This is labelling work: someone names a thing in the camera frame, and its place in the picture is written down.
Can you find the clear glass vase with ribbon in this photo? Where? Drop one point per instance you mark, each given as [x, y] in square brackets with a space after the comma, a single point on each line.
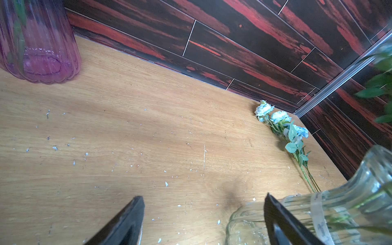
[357, 213]

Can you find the white flower stem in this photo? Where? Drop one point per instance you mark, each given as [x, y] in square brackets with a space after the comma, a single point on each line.
[280, 124]

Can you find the light blue flower bunch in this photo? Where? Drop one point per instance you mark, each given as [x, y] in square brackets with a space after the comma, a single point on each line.
[380, 84]

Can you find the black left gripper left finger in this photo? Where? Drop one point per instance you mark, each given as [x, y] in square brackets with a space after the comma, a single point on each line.
[126, 228]

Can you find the blue purple glass vase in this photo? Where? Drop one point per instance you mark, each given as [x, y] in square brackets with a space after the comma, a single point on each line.
[37, 42]

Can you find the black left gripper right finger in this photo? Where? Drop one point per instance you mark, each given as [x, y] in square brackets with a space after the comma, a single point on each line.
[283, 228]

